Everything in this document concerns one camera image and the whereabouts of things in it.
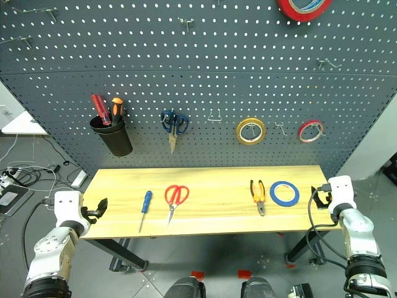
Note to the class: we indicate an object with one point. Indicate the grey flat device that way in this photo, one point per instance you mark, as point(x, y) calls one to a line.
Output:
point(12, 198)

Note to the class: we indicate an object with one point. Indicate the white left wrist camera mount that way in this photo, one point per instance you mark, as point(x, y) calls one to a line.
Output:
point(66, 206)

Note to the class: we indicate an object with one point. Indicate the black table leg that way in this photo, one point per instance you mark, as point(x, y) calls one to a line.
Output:
point(305, 246)
point(124, 253)

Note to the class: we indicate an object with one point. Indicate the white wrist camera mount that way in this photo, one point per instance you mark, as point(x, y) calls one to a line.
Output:
point(342, 192)
point(66, 206)

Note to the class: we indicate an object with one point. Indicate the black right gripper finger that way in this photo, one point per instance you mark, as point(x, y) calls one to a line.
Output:
point(316, 193)
point(321, 205)

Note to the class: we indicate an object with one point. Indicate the dark rounded shape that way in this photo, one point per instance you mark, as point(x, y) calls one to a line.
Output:
point(259, 288)
point(184, 288)

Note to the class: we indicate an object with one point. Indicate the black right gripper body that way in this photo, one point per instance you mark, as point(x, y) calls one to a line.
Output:
point(327, 199)

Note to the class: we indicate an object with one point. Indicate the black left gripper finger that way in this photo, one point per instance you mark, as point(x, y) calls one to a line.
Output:
point(103, 203)
point(100, 214)

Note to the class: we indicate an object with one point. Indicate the white floor box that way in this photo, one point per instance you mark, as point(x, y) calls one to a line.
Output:
point(79, 178)

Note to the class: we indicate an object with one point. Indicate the metal pegboard hook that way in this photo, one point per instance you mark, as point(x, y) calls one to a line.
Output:
point(46, 10)
point(21, 38)
point(319, 128)
point(218, 2)
point(280, 128)
point(187, 22)
point(255, 128)
point(328, 63)

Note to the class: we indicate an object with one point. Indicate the dark grey metal pegboard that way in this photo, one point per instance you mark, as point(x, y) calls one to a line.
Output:
point(198, 77)

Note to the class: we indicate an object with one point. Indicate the small dark block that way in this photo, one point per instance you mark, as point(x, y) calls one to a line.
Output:
point(299, 291)

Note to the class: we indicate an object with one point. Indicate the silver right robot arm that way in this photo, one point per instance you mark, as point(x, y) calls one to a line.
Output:
point(359, 236)

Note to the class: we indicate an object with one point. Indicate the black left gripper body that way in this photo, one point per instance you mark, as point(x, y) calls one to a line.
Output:
point(88, 214)

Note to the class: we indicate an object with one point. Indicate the black cup holder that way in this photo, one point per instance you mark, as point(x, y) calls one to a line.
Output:
point(116, 139)

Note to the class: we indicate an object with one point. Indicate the white power strip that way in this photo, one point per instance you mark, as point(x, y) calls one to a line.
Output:
point(7, 178)

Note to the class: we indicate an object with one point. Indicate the small red tape roll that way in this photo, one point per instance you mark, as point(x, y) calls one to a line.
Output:
point(302, 133)

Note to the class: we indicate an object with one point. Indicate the yellow tape roll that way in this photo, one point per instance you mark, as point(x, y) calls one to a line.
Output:
point(239, 132)

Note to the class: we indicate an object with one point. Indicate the large red tape roll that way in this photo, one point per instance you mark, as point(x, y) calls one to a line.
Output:
point(290, 12)

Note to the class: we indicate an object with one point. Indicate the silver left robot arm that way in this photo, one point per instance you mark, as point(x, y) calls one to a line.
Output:
point(52, 251)

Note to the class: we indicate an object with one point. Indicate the orange black pliers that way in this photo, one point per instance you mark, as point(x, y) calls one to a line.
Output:
point(260, 201)

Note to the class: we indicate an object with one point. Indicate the blue tape roll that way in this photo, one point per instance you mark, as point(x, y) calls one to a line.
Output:
point(274, 198)

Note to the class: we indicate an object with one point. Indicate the white side table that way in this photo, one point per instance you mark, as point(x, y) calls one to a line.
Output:
point(21, 124)

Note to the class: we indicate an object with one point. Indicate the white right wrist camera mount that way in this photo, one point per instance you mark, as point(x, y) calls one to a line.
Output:
point(342, 192)

